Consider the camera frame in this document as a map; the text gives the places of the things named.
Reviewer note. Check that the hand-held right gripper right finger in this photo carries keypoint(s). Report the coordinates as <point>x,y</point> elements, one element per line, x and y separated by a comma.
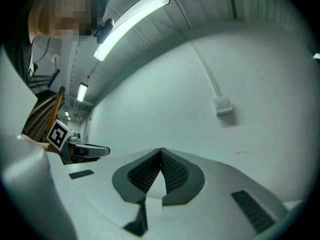
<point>193,181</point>

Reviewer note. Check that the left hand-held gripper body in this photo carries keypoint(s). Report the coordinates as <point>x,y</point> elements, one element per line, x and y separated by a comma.
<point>58,135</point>

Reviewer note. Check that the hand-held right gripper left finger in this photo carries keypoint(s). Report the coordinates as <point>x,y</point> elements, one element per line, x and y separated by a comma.
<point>125,181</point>

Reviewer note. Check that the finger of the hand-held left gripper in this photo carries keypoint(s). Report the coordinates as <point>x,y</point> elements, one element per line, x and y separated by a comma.
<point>93,151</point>

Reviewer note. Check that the person's left forearm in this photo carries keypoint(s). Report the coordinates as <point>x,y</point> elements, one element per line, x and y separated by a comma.
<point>44,146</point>

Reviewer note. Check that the brown wooden chair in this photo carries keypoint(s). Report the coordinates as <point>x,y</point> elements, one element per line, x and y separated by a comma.
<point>42,114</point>

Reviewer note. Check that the short ceiling light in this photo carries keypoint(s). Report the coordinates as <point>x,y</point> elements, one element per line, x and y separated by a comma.
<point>82,92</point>

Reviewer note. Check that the dark striped shirt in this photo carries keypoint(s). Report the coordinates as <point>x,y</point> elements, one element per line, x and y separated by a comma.
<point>20,56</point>

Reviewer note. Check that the person's head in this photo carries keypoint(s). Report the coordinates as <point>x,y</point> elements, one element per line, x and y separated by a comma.
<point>67,14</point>

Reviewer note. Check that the long ceiling light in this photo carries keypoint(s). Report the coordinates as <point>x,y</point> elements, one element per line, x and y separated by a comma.
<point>130,21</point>

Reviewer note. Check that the white wall junction box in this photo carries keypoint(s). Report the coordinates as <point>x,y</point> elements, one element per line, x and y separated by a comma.
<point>223,105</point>

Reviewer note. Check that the white wall conduit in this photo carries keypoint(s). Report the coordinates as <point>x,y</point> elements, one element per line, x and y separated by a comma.
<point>207,69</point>

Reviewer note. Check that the black head-worn camera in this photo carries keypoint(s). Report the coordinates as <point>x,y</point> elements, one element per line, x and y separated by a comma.
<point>105,29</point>

